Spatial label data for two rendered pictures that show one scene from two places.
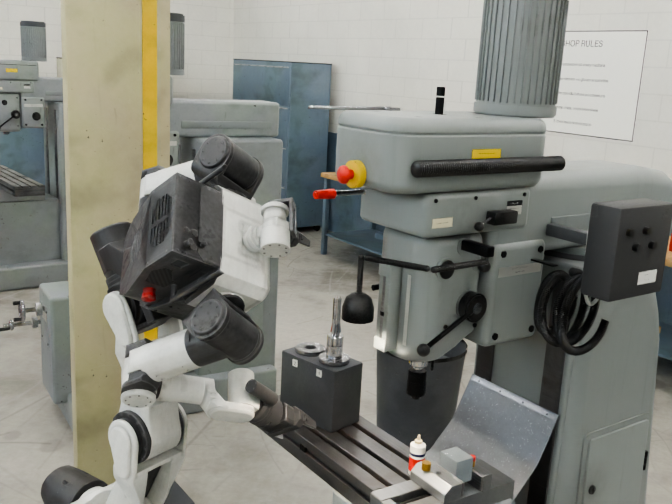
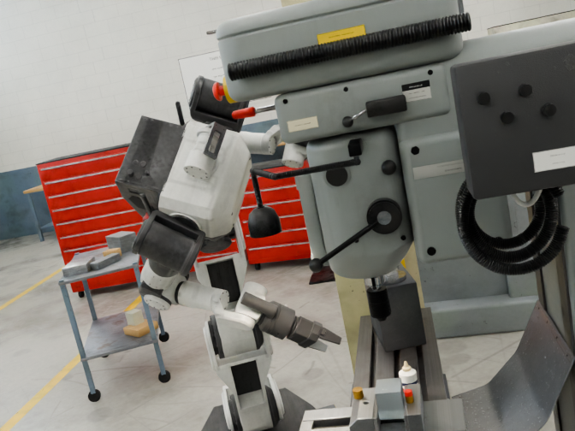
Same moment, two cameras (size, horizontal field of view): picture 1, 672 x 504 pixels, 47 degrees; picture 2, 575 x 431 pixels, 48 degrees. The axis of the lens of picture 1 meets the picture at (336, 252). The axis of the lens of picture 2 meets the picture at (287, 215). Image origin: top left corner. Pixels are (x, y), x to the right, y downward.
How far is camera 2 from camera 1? 135 cm
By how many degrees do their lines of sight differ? 46
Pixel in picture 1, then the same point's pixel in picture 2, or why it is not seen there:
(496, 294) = (418, 199)
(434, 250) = (317, 156)
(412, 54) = not seen: outside the picture
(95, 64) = not seen: hidden behind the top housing
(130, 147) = not seen: hidden behind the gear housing
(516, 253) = (439, 147)
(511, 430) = (542, 371)
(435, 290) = (330, 199)
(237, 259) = (183, 183)
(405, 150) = (228, 55)
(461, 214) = (328, 111)
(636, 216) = (494, 72)
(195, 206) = (151, 141)
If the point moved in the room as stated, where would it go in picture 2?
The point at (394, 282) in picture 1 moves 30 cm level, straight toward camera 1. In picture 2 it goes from (305, 194) to (190, 235)
